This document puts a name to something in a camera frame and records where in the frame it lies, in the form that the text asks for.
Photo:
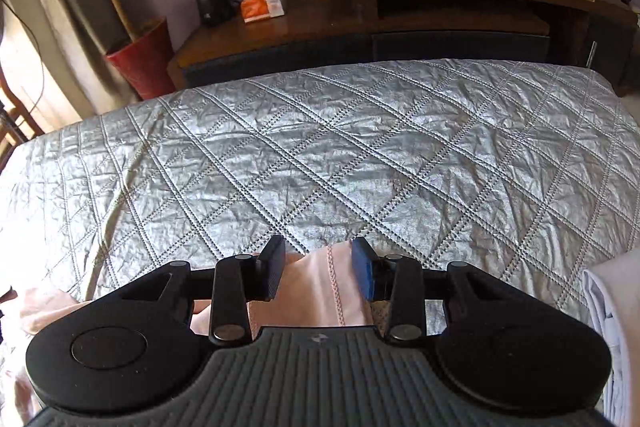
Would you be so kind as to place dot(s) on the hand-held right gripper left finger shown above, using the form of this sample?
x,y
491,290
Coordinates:
x,y
272,272

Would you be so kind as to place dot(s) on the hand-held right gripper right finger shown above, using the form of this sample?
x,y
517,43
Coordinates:
x,y
364,272

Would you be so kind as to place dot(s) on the pink garment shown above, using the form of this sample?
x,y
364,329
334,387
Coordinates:
x,y
320,292

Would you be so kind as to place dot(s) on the silver quilted bedspread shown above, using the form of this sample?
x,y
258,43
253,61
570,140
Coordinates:
x,y
300,147

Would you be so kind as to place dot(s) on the dark wooden low cabinet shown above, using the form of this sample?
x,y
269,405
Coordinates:
x,y
240,38

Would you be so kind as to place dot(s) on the red plant pot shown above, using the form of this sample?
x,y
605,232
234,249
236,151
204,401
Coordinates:
x,y
145,62

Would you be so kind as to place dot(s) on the folded white garment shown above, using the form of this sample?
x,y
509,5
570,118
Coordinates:
x,y
620,307

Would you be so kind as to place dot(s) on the orange tissue pack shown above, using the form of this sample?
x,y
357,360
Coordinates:
x,y
257,9

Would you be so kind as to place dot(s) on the wooden chair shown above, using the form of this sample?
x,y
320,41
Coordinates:
x,y
30,119

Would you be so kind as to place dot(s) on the beige curtain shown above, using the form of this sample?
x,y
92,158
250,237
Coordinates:
x,y
65,32

